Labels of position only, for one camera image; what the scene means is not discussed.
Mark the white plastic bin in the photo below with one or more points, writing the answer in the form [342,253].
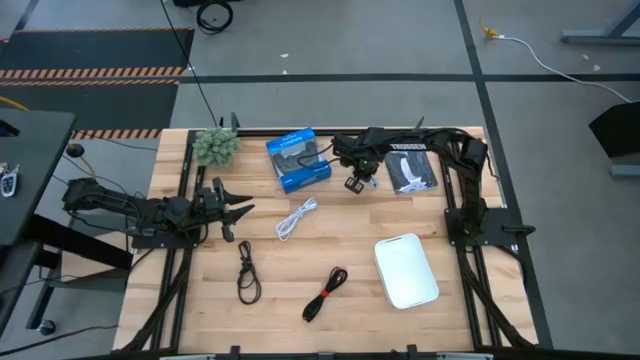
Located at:
[405,270]

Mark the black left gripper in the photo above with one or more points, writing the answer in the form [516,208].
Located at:
[210,205]

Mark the blue game controller box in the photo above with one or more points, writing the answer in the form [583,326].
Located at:
[280,150]

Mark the green artificial plant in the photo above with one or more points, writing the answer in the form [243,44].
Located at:
[216,147]

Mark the black round floor puck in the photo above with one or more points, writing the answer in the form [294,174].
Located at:
[75,150]

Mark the black side table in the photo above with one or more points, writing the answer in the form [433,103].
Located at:
[620,130]

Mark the black hazard striped floor mat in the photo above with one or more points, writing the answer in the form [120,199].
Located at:
[90,107]
[90,50]

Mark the black desk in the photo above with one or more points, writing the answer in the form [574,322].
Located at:
[35,165]

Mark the grey desk foot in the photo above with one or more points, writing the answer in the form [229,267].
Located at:
[625,171]
[600,36]

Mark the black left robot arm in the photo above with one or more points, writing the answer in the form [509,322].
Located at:
[110,200]

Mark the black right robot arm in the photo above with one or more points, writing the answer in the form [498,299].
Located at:
[470,165]

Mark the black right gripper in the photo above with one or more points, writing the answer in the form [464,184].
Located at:
[357,150]

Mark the black aluminium table frame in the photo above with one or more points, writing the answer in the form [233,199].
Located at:
[250,133]

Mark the silver aluminium bracket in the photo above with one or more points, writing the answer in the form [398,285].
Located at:
[187,357]
[465,356]

